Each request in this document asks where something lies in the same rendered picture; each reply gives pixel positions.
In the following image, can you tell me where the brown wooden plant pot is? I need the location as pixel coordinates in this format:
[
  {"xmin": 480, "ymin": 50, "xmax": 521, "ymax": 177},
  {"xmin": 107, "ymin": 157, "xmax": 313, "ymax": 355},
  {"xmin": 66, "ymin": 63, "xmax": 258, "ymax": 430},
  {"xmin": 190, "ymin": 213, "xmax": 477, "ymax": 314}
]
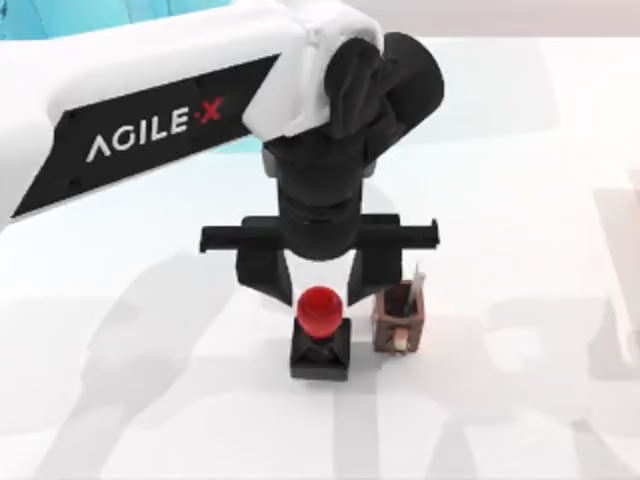
[{"xmin": 371, "ymin": 263, "xmax": 430, "ymax": 354}]

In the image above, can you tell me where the red ball trophy black base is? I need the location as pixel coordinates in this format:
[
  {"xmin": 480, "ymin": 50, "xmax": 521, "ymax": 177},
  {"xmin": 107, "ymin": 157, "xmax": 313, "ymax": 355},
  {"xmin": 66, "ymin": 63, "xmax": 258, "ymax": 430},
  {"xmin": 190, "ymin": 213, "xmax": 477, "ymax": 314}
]
[{"xmin": 289, "ymin": 284, "xmax": 353, "ymax": 383}]

